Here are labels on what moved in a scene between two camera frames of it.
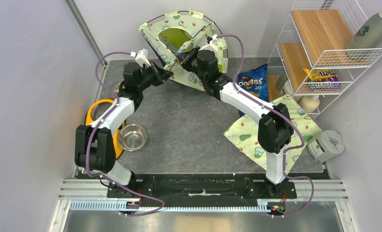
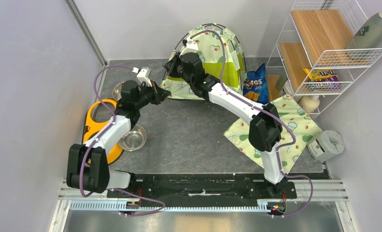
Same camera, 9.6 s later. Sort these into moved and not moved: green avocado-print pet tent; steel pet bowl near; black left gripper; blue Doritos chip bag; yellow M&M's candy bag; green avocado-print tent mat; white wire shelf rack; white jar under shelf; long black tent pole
Moved: green avocado-print pet tent; long black tent pole; black left gripper
Not moved: white wire shelf rack; yellow M&M's candy bag; blue Doritos chip bag; white jar under shelf; steel pet bowl near; green avocado-print tent mat
